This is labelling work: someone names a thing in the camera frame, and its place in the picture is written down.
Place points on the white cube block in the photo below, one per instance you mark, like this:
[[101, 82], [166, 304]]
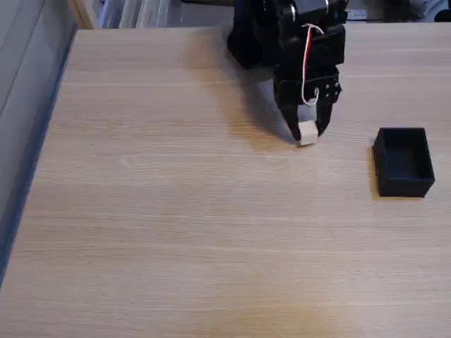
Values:
[[308, 134]]

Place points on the black open box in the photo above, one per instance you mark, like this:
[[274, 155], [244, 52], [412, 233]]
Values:
[[405, 165]]

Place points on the pale stacked panels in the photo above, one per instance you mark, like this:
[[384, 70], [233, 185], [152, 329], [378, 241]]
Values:
[[141, 13]]

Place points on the light wooden board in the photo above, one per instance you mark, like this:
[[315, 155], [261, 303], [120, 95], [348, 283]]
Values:
[[81, 13]]

